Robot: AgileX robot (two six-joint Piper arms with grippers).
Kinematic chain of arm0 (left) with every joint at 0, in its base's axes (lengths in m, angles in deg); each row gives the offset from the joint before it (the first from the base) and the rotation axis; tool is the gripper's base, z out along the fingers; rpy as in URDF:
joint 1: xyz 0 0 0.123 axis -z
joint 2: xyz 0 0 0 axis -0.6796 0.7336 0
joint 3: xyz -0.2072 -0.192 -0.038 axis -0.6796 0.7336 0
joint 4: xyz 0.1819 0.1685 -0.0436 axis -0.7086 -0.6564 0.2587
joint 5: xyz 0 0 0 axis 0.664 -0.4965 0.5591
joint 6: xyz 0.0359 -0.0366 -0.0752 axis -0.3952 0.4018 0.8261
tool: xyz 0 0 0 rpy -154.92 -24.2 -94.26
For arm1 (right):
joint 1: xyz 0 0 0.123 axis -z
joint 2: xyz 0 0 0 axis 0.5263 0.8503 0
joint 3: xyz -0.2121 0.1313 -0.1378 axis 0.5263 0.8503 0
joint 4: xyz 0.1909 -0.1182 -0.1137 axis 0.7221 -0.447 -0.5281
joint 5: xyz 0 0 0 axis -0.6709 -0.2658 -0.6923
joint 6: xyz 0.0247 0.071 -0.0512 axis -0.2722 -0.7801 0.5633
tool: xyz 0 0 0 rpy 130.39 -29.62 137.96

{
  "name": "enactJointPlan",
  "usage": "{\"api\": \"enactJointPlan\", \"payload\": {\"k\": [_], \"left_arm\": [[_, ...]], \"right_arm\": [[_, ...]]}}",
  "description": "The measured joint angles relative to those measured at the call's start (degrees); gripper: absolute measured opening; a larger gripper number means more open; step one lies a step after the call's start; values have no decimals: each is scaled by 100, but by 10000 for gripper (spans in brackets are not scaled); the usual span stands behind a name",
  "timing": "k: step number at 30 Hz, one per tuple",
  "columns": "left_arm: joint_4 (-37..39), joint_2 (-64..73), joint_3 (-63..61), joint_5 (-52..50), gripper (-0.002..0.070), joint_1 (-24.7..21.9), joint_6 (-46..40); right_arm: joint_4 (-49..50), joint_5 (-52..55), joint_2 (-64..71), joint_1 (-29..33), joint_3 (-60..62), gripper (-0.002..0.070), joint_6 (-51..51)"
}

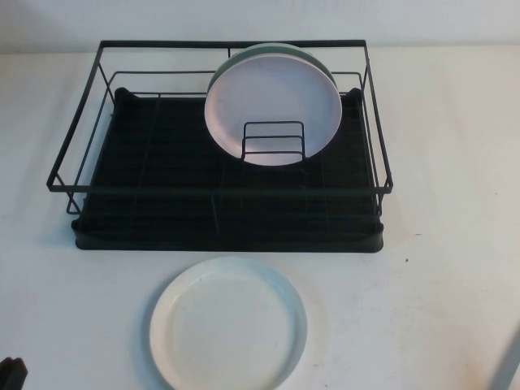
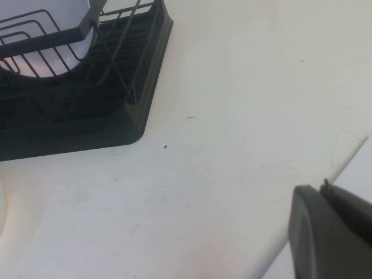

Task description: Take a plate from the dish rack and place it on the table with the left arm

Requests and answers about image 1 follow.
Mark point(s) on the green round plate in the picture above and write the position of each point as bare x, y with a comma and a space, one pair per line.
243, 50

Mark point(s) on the white round plate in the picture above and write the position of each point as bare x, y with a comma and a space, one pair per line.
227, 325

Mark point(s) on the pink round plate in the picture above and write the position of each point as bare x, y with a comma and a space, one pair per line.
268, 97

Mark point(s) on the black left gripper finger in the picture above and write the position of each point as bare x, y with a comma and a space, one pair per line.
5, 373
19, 371

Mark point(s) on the black plastic drip tray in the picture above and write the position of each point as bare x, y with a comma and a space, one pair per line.
162, 241

